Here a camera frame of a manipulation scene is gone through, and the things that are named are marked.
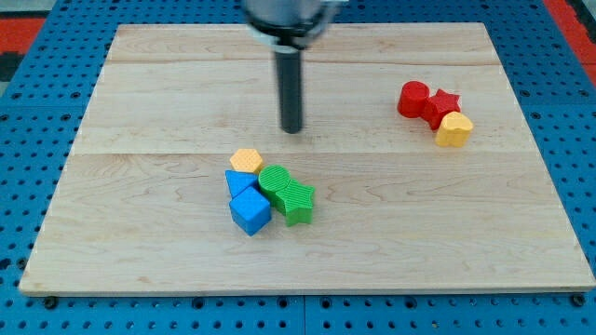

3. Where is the red cylinder block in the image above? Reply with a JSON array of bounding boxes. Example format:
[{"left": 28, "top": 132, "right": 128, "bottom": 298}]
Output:
[{"left": 397, "top": 81, "right": 430, "bottom": 118}]

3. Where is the wooden board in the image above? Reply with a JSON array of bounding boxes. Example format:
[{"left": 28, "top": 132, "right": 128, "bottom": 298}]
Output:
[{"left": 20, "top": 22, "right": 595, "bottom": 297}]

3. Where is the blue cube block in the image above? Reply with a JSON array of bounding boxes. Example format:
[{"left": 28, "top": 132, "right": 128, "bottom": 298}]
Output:
[{"left": 229, "top": 187, "right": 272, "bottom": 236}]

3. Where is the yellow hexagon block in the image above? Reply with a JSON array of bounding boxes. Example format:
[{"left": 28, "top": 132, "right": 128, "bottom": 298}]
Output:
[{"left": 229, "top": 148, "right": 264, "bottom": 174}]

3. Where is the yellow heart block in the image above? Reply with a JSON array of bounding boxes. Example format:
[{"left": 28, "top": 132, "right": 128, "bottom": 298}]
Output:
[{"left": 435, "top": 112, "right": 474, "bottom": 147}]

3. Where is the red star block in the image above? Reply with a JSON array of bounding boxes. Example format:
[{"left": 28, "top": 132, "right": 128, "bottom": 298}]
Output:
[{"left": 421, "top": 89, "right": 461, "bottom": 130}]

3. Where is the green star block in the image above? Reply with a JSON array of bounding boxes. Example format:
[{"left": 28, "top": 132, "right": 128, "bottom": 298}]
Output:
[{"left": 276, "top": 180, "right": 316, "bottom": 227}]

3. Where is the green circle block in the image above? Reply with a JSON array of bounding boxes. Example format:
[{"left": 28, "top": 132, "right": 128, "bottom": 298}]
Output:
[{"left": 258, "top": 165, "right": 291, "bottom": 202}]

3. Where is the blue triangle block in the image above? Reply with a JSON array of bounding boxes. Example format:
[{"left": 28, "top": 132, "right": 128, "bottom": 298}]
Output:
[{"left": 224, "top": 170, "right": 259, "bottom": 198}]

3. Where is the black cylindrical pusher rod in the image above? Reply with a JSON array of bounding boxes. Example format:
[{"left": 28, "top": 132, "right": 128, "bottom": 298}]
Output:
[{"left": 275, "top": 51, "right": 304, "bottom": 134}]

